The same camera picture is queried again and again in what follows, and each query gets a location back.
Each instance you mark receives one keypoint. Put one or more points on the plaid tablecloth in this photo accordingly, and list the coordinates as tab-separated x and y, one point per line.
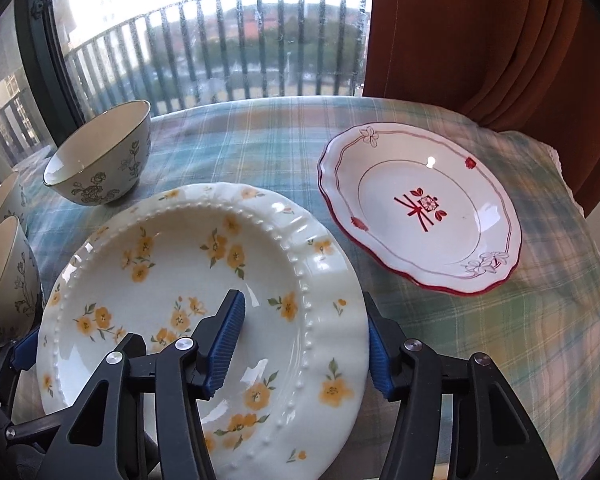
480	350

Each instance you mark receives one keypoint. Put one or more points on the balcony railing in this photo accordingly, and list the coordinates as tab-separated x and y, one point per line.
280	87

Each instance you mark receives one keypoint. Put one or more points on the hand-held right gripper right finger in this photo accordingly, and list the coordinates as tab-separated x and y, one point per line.
377	355

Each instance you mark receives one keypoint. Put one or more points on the apartment building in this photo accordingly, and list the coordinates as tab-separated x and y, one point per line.
5	90

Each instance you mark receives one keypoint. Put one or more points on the white lace cloth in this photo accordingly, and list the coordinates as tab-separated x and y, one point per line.
562	165

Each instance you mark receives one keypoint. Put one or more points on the orange curtain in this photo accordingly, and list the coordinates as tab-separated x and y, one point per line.
480	35

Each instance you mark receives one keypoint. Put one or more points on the floral ceramic bowl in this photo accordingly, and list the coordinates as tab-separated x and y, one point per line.
105	180
5	200
5	280

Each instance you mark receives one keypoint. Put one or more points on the red trimmed white plate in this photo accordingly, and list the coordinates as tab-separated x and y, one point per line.
460	200

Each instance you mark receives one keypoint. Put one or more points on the yellow floral ribbed plate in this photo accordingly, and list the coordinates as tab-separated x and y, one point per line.
190	270

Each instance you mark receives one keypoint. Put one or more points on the dark green window frame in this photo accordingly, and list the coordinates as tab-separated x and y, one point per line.
40	60

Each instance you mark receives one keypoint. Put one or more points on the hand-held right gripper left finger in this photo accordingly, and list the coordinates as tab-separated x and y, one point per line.
227	340

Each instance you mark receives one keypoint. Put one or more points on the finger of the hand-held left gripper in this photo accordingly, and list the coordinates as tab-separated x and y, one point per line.
30	425
25	351

